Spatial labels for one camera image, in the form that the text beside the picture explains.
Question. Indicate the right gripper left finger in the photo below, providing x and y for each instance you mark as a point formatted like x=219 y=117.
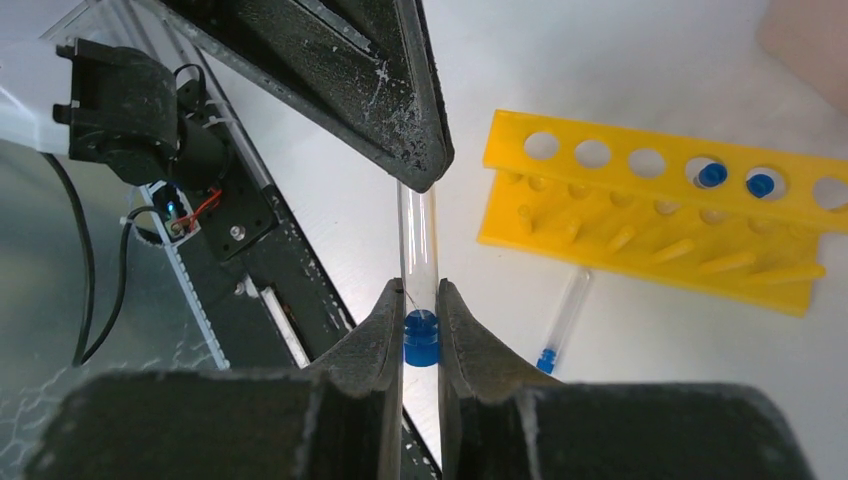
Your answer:
x=337 y=418

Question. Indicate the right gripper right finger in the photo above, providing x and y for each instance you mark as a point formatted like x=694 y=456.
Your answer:
x=502 y=418

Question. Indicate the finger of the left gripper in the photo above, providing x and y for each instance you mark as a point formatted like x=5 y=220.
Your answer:
x=364 y=71

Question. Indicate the yellow test tube rack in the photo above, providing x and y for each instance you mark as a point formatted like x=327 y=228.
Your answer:
x=623 y=200

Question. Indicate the blue-capped clear test tube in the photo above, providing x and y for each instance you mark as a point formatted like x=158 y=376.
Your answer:
x=760 y=185

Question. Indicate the blue-capped tube bundle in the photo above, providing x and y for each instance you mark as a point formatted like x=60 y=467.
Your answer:
x=569 y=308

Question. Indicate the pink plastic storage box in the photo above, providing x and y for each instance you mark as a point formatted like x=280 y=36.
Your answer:
x=809 y=37

